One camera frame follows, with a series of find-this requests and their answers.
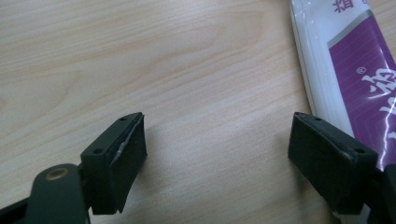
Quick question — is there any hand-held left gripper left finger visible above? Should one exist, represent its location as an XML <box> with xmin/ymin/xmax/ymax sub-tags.
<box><xmin>79</xmin><ymin>111</ymin><xmax>149</xmax><ymax>216</ymax></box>

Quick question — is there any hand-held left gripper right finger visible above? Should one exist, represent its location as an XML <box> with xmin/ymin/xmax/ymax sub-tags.
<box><xmin>287</xmin><ymin>111</ymin><xmax>379</xmax><ymax>216</ymax></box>

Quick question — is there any white and purple tissue packet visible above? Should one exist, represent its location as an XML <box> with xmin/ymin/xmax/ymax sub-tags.
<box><xmin>289</xmin><ymin>0</ymin><xmax>396</xmax><ymax>224</ymax></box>

